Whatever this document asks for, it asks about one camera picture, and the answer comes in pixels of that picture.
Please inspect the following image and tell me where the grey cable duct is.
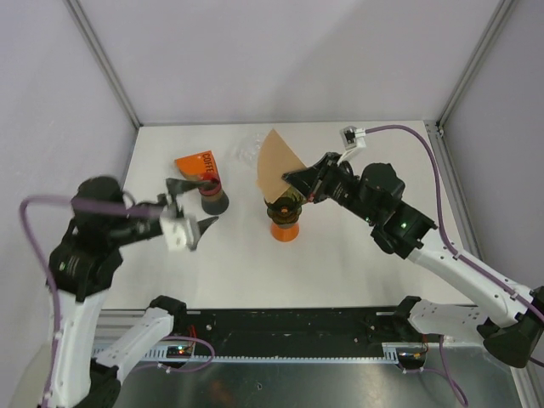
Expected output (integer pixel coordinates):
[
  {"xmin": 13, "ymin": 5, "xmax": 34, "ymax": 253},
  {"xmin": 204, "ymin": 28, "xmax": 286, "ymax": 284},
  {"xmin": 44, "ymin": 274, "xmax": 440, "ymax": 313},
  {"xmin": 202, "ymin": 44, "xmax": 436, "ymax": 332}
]
[{"xmin": 141, "ymin": 343, "xmax": 424, "ymax": 364}]

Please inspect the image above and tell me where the orange coffee filter box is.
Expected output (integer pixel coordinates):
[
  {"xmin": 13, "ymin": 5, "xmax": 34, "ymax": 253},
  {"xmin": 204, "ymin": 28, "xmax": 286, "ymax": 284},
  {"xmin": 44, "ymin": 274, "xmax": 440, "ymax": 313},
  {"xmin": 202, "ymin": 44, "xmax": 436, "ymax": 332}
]
[{"xmin": 174, "ymin": 150, "xmax": 220, "ymax": 183}]

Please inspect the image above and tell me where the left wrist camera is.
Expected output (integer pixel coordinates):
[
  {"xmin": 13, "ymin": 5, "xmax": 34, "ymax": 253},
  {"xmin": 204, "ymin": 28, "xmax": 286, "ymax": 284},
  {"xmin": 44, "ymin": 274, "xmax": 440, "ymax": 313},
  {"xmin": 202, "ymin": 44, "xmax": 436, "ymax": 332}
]
[{"xmin": 159, "ymin": 215, "xmax": 201, "ymax": 252}]

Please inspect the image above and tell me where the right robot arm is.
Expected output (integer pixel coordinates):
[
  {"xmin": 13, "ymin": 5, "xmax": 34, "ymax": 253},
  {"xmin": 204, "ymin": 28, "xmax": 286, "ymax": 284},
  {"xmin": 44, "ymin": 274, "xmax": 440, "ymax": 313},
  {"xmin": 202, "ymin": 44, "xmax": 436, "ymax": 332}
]
[{"xmin": 282, "ymin": 153, "xmax": 543, "ymax": 368}]

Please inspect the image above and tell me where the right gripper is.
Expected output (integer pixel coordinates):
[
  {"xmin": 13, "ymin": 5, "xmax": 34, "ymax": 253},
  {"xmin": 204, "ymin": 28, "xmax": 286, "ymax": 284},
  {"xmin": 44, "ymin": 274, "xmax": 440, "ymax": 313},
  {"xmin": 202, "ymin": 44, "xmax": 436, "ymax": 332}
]
[{"xmin": 282, "ymin": 153, "xmax": 379, "ymax": 224}]

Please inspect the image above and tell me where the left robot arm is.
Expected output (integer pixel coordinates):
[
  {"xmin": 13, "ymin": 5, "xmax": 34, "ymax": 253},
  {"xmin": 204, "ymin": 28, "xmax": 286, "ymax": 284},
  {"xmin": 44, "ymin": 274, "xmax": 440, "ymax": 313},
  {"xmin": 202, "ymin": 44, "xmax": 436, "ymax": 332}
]
[{"xmin": 41, "ymin": 176, "xmax": 216, "ymax": 407}]

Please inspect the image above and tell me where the black red carafe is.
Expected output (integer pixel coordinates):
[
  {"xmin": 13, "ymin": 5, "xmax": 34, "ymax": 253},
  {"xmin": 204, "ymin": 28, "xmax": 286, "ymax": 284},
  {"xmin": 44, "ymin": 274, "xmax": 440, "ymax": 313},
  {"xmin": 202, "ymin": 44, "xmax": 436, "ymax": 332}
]
[{"xmin": 199, "ymin": 178, "xmax": 230, "ymax": 216}]

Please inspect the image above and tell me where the dark green dripper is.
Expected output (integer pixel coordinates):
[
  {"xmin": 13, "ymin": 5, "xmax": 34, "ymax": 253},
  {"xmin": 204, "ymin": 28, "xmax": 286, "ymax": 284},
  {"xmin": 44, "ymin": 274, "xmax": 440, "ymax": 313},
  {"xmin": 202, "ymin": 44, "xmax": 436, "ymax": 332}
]
[{"xmin": 265, "ymin": 187, "xmax": 306, "ymax": 225}]

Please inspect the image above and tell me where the clear glass dripper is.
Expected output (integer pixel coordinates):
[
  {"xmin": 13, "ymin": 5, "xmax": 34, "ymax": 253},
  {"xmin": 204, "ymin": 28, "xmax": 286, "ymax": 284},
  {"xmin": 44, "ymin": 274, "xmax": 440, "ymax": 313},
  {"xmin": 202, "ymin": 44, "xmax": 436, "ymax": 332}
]
[{"xmin": 234, "ymin": 133, "xmax": 266, "ymax": 168}]

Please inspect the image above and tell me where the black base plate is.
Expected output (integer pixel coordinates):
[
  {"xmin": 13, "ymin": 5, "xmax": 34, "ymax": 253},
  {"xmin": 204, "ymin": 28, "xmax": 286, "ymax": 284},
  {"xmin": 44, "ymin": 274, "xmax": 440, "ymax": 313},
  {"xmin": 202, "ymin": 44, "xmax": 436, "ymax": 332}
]
[{"xmin": 172, "ymin": 307, "xmax": 439, "ymax": 356}]

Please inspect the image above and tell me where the brown paper coffee filter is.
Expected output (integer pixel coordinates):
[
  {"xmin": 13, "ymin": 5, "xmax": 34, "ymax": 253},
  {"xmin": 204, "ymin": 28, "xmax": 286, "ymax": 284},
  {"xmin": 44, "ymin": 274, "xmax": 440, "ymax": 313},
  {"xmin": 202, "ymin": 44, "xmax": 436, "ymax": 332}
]
[{"xmin": 257, "ymin": 129, "xmax": 306, "ymax": 203}]

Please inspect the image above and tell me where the orange glass carafe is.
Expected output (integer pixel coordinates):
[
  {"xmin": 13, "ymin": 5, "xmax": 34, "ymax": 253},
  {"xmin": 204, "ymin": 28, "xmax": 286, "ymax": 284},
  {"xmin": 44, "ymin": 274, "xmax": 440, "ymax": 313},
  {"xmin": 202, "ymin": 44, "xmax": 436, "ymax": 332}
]
[{"xmin": 270, "ymin": 222, "xmax": 299, "ymax": 242}]

